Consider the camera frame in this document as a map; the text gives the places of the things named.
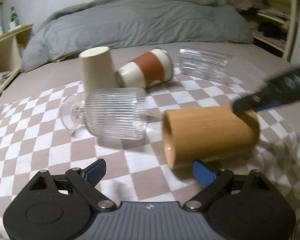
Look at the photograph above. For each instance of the grey duvet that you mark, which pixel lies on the grey duvet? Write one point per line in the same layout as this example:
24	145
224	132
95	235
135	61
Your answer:
130	23

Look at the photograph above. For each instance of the ribbed stemmed glass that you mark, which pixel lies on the ribbed stemmed glass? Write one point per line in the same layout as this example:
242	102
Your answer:
116	113

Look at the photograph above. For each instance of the cream ceramic cup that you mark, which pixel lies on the cream ceramic cup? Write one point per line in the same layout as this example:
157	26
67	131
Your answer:
97	69

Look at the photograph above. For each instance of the wooden bedside shelf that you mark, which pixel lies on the wooden bedside shelf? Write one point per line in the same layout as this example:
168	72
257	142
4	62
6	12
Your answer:
11	45

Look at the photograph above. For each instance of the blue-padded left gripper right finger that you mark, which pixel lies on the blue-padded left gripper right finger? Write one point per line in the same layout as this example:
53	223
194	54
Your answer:
216	184

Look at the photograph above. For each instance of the green glass bottle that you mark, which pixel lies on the green glass bottle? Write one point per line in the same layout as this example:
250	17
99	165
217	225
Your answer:
14	19

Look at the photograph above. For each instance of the orange wooden cup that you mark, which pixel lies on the orange wooden cup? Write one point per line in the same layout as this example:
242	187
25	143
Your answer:
208	134

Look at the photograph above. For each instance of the wooden wall shelf niche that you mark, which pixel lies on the wooden wall shelf niche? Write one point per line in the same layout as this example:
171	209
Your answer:
273	23

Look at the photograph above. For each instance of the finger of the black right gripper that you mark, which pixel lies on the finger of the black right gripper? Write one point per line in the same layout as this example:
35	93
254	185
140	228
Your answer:
256	102

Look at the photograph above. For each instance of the clear ribbed glass tumbler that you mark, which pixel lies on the clear ribbed glass tumbler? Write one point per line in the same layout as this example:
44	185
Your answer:
205	64

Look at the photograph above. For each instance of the checkered brown white cloth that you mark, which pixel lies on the checkered brown white cloth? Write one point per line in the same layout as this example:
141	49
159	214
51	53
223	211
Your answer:
43	131

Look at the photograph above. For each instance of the cream cup brown sleeve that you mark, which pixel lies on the cream cup brown sleeve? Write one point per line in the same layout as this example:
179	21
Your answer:
149	69

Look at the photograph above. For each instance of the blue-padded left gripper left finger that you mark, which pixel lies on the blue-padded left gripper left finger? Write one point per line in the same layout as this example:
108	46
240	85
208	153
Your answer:
83	181

